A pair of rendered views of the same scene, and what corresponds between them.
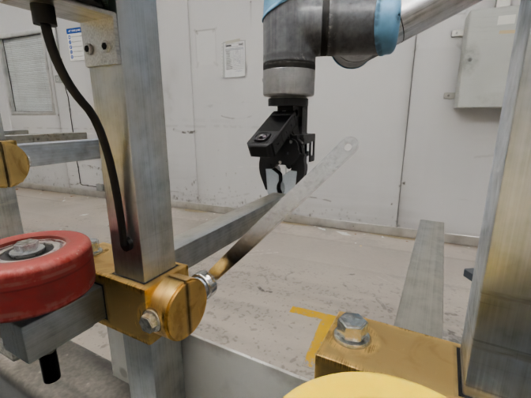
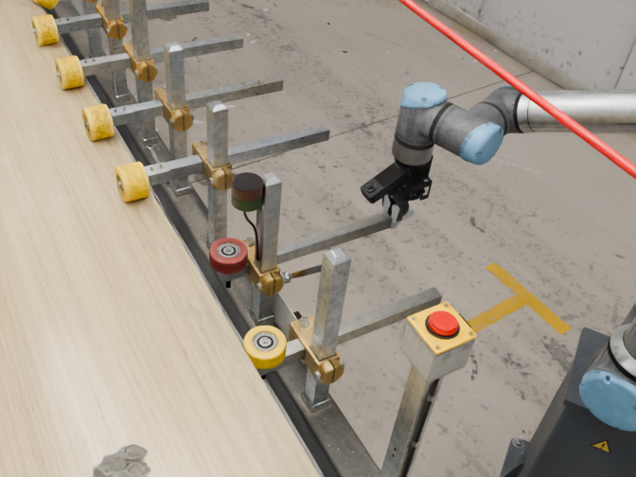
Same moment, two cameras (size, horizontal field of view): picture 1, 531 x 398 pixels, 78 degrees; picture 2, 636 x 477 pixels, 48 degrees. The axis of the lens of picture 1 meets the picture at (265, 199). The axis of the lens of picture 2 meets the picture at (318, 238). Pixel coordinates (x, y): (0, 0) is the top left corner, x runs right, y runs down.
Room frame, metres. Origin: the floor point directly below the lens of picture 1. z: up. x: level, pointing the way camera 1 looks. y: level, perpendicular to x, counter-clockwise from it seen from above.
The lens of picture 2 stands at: (-0.65, -0.49, 1.95)
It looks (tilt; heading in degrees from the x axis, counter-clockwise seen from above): 42 degrees down; 28
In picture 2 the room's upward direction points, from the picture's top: 7 degrees clockwise
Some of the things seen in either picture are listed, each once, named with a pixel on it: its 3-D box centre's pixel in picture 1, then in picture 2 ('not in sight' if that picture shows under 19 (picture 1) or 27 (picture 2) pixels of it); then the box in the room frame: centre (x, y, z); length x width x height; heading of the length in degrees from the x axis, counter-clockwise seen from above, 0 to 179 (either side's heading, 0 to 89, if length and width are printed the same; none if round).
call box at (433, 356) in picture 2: not in sight; (436, 344); (0.01, -0.35, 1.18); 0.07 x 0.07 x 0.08; 62
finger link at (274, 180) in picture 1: (280, 189); (396, 207); (0.61, -0.03, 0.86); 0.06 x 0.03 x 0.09; 152
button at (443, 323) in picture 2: not in sight; (442, 325); (0.01, -0.35, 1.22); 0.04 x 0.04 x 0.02
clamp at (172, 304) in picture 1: (128, 290); (258, 267); (0.26, 0.12, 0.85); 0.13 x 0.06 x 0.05; 62
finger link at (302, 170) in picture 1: (293, 168); (400, 203); (0.58, -0.05, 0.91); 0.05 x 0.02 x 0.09; 62
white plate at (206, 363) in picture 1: (199, 379); (278, 309); (0.26, 0.06, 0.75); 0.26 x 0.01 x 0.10; 62
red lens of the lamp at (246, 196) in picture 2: not in sight; (247, 186); (0.21, 0.12, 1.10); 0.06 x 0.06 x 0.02
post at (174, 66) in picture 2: not in sight; (177, 131); (0.49, 0.54, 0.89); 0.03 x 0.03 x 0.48; 62
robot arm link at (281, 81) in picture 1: (287, 85); (412, 146); (0.60, -0.04, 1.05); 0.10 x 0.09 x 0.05; 62
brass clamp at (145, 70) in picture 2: not in sight; (139, 61); (0.62, 0.78, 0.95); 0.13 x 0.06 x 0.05; 62
